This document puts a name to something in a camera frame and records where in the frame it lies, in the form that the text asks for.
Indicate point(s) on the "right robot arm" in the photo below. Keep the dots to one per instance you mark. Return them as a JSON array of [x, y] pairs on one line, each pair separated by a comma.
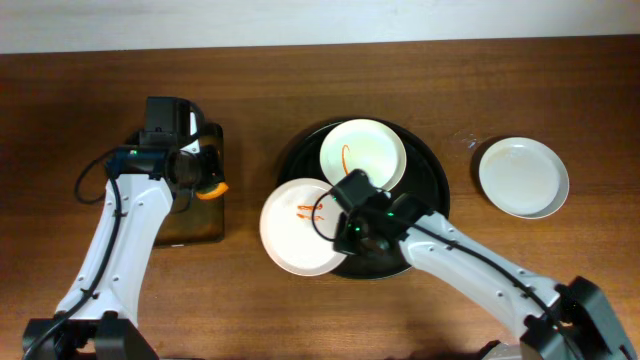
[[551, 320]]

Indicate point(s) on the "grey-white plate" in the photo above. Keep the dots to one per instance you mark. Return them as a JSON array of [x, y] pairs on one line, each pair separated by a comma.
[[523, 178]]

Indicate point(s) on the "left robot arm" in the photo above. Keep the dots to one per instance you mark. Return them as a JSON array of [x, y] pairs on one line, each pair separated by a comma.
[[102, 304]]

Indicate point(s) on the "black rectangular tray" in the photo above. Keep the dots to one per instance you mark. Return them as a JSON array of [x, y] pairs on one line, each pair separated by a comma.
[[170, 219]]

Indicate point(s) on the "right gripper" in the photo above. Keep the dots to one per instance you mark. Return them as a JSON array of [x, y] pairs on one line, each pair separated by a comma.
[[347, 232]]

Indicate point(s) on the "white plate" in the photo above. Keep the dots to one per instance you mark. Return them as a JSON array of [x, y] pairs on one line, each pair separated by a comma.
[[297, 223], [366, 145]]

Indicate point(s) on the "round black tray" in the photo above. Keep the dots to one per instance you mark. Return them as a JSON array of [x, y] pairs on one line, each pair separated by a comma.
[[424, 177]]

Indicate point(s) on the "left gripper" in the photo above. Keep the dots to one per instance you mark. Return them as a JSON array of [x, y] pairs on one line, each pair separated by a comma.
[[215, 167]]

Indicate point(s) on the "orange green sponge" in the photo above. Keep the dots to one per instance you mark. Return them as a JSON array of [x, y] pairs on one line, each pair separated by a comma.
[[213, 192]]

